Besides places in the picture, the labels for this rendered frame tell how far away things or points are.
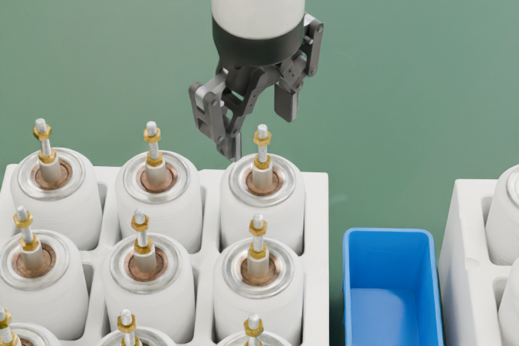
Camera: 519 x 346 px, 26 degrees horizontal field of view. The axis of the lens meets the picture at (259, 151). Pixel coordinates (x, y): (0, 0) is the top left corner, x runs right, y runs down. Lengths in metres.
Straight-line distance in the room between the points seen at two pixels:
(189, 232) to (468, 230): 0.32
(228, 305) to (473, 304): 0.28
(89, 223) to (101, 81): 0.47
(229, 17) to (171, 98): 0.82
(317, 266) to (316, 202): 0.09
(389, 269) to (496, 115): 0.36
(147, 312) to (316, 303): 0.19
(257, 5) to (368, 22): 0.96
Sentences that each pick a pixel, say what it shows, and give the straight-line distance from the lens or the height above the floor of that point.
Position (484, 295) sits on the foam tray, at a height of 0.18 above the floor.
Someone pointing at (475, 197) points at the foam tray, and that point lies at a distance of 1.35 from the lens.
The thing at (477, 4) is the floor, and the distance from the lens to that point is 1.87.
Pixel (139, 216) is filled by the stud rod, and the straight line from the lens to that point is 1.12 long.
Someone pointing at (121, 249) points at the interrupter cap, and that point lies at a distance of 1.20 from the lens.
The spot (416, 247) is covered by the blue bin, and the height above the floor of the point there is 0.09.
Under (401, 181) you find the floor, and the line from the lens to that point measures 1.59.
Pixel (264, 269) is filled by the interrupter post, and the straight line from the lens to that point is 1.17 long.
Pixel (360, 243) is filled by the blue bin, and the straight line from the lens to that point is 1.40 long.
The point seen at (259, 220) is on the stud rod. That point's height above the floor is 0.34.
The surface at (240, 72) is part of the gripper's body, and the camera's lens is 0.92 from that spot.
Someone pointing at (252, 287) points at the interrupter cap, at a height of 0.25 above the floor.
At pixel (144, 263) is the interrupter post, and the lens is 1.17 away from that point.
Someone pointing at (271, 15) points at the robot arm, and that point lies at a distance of 0.87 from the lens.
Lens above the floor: 1.22
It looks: 49 degrees down
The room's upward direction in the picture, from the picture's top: straight up
